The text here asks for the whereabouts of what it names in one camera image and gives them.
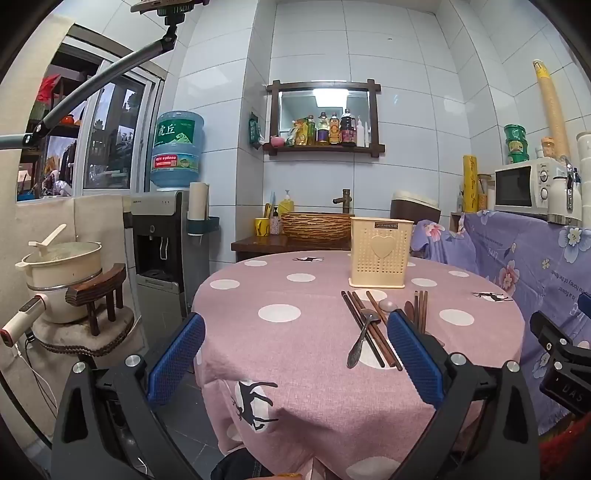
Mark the small dark wooden stool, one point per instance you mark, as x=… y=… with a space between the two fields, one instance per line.
x=99 y=284

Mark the beige cushioned round stool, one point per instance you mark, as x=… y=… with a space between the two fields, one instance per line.
x=113 y=330

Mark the glass jar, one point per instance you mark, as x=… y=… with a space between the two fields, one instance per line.
x=485 y=194

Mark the pink polka dot tablecloth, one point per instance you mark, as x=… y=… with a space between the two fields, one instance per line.
x=300 y=350

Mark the white paper cup tube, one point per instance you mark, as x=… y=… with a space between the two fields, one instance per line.
x=198 y=201

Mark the dark wooden chopstick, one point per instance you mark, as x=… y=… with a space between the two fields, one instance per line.
x=425 y=309

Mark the dark wooden vanity counter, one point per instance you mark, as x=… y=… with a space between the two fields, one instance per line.
x=258 y=244

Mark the yellow cup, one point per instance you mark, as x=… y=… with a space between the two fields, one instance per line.
x=262 y=227

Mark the wooden framed mirror with shelf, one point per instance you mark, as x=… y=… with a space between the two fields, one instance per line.
x=323 y=84

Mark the white jug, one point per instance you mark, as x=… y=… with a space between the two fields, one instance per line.
x=561 y=198

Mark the yellow roll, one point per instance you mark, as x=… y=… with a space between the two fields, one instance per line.
x=471 y=184

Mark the brown and white rice cooker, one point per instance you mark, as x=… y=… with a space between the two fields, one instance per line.
x=411 y=210

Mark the pink patterned pump bottle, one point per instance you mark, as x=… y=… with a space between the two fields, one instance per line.
x=276 y=225

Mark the tall sleeve of paper cups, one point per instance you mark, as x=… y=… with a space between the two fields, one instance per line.
x=551 y=106

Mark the mounted phone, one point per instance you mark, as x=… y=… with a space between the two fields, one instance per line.
x=166 y=5

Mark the pale ceramic spoon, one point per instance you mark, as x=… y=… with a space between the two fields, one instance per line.
x=388 y=305

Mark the cream electric cooker base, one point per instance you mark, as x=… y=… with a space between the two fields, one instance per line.
x=55 y=304

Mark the metal spoon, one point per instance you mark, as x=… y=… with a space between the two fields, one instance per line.
x=369 y=316

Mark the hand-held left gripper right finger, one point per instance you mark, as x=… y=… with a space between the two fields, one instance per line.
x=413 y=355

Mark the stack of white containers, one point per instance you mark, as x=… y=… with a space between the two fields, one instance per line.
x=584 y=157

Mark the purple floral cloth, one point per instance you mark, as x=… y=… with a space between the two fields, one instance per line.
x=508 y=258

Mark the green glass bottle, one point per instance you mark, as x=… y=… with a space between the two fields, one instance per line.
x=311 y=131

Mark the green hanging packet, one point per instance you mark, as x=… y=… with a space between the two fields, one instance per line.
x=254 y=131

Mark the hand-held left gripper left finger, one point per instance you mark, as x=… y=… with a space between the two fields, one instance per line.
x=178 y=355

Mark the aluminium frame window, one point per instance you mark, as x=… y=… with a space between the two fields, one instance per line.
x=115 y=138

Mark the beige cloth cover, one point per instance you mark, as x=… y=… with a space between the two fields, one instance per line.
x=92 y=221

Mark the grey water dispenser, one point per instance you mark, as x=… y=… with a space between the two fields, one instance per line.
x=157 y=230

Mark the person's leg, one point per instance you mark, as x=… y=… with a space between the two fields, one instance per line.
x=240 y=468

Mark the small lidded jar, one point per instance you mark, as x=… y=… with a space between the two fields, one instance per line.
x=547 y=147

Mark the white plastic bottle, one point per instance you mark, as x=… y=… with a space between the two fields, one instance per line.
x=362 y=136

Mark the bronze faucet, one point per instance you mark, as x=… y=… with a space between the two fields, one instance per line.
x=345 y=201

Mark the blue water jug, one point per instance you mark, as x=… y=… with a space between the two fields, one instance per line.
x=178 y=152

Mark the white ladle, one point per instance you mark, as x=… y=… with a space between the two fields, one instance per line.
x=48 y=237

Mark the teal hanging tray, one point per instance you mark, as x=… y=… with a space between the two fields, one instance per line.
x=205 y=226

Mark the white microwave oven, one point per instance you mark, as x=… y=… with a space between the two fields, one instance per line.
x=515 y=187

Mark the brown wooden spoon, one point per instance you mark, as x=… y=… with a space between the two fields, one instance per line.
x=409 y=309

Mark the woven brown wash basin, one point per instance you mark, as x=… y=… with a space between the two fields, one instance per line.
x=316 y=227

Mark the cream plastic utensil holder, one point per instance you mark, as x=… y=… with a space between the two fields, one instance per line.
x=369 y=267

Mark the dark sauce bottle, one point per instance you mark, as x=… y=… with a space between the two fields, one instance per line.
x=348 y=131

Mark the yellow soap bottle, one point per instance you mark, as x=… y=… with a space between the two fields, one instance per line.
x=286 y=205

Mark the yellow snack bag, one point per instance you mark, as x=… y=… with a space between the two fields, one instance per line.
x=298 y=134

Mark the cream cooking pot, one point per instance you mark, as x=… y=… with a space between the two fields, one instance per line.
x=64 y=265

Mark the red cloth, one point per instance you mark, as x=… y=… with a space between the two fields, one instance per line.
x=570 y=443

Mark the blue toothbrush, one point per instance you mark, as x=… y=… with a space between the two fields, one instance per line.
x=272 y=203

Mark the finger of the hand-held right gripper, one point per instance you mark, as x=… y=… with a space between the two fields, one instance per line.
x=551 y=334
x=585 y=304

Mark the white handheld device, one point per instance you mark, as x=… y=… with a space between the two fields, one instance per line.
x=25 y=318

